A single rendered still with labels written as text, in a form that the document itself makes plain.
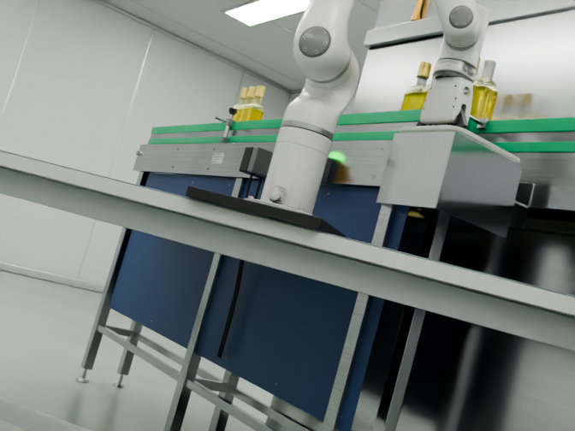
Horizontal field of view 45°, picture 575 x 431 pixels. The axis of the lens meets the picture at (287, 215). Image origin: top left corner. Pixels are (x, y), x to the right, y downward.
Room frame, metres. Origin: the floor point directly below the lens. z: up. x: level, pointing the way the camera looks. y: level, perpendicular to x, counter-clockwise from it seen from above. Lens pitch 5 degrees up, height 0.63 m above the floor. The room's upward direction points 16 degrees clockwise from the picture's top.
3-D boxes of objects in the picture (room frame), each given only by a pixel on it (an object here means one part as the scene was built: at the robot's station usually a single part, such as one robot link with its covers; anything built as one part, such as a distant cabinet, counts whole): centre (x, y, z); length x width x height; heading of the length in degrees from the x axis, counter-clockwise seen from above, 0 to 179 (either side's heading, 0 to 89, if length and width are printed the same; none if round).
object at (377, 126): (2.33, 0.19, 1.10); 1.75 x 0.01 x 0.08; 34
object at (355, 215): (2.35, 0.10, 0.84); 1.59 x 0.18 x 0.18; 34
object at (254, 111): (2.63, 0.23, 1.19); 0.06 x 0.06 x 0.28; 34
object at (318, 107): (1.56, 0.00, 1.08); 0.19 x 0.12 x 0.24; 161
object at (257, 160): (2.13, 0.13, 0.96); 0.08 x 0.08 x 0.08; 34
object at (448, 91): (1.43, -0.26, 1.09); 0.10 x 0.07 x 0.11; 35
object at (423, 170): (1.45, -0.33, 0.92); 0.27 x 0.17 x 0.15; 124
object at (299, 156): (1.53, 0.01, 0.87); 0.19 x 0.19 x 0.18
